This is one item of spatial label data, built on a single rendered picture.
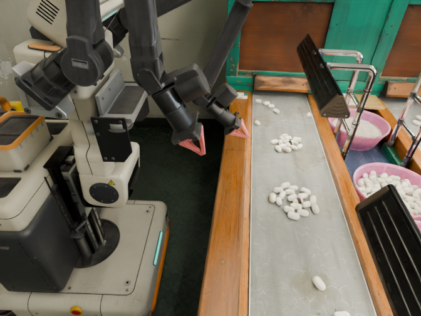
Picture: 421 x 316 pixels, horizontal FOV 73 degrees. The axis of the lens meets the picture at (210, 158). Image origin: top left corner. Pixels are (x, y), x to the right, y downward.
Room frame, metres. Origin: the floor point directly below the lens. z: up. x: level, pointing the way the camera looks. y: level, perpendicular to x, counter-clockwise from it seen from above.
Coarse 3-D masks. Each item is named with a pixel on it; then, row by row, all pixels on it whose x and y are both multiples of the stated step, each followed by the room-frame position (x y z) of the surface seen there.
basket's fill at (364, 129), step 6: (336, 120) 1.23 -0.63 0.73; (348, 120) 1.23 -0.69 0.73; (360, 120) 1.23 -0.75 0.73; (342, 126) 1.17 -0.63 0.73; (348, 126) 1.17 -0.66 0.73; (360, 126) 1.16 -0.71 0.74; (366, 126) 1.16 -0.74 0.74; (372, 126) 1.17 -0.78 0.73; (360, 132) 1.11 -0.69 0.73; (366, 132) 1.10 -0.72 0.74; (372, 132) 1.12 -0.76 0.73; (378, 132) 1.12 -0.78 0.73; (360, 144) 1.04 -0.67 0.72
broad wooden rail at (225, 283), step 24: (240, 144) 0.97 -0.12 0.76; (240, 168) 0.81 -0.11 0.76; (216, 192) 0.69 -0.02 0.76; (240, 192) 0.69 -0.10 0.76; (216, 216) 0.58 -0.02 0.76; (240, 216) 0.58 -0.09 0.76; (216, 240) 0.49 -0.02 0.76; (240, 240) 0.49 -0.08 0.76; (216, 264) 0.42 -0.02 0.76; (240, 264) 0.42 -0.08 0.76; (216, 288) 0.35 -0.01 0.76; (240, 288) 0.35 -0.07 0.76; (216, 312) 0.30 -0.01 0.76; (240, 312) 0.30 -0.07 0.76
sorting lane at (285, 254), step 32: (256, 96) 1.48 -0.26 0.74; (256, 128) 1.14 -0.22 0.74; (288, 128) 1.14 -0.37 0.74; (256, 160) 0.89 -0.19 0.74; (288, 160) 0.89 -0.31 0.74; (320, 160) 0.89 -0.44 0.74; (256, 192) 0.71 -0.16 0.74; (320, 192) 0.71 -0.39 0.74; (256, 224) 0.57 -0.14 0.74; (288, 224) 0.57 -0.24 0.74; (320, 224) 0.57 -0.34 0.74; (256, 256) 0.46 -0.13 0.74; (288, 256) 0.46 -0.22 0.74; (320, 256) 0.46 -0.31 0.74; (352, 256) 0.46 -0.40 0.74; (256, 288) 0.37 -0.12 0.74; (288, 288) 0.37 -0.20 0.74; (352, 288) 0.37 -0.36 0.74
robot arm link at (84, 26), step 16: (80, 0) 0.59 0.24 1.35; (96, 0) 0.61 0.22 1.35; (80, 16) 0.58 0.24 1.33; (96, 16) 0.60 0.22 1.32; (80, 32) 0.58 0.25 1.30; (96, 32) 0.59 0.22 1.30; (80, 48) 0.56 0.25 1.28; (64, 64) 0.56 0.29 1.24; (80, 64) 0.56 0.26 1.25; (96, 64) 0.56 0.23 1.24; (80, 80) 0.56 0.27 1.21; (96, 80) 0.56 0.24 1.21
